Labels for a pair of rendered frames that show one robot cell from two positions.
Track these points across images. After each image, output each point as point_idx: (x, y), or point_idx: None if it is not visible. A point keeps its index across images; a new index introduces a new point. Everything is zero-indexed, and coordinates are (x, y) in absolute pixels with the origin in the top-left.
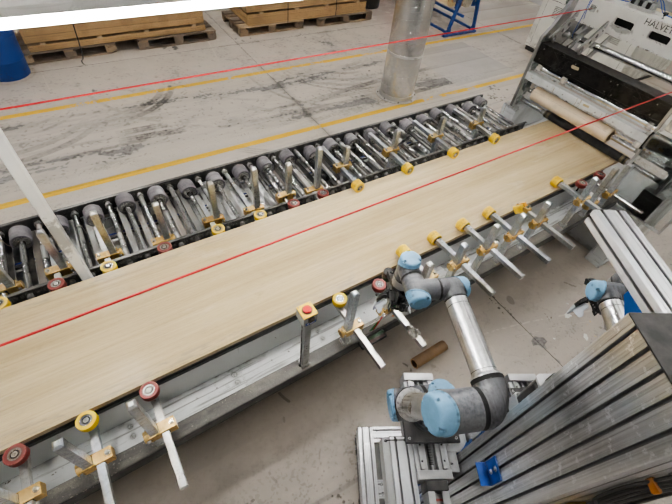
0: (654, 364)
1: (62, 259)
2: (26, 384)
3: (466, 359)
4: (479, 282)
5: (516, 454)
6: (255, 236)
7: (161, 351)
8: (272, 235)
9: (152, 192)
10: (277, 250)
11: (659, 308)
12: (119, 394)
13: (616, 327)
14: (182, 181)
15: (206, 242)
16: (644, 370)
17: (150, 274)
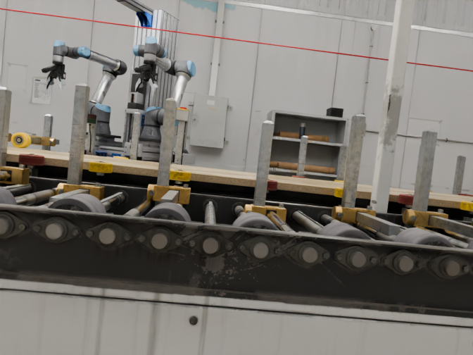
0: (169, 15)
1: (414, 192)
2: (395, 189)
3: (165, 63)
4: (12, 135)
5: (162, 93)
6: (139, 165)
7: (286, 177)
8: (117, 163)
9: (267, 218)
10: (129, 163)
11: (152, 9)
12: (319, 179)
13: (161, 15)
14: (174, 208)
15: (207, 174)
16: (169, 19)
17: (290, 182)
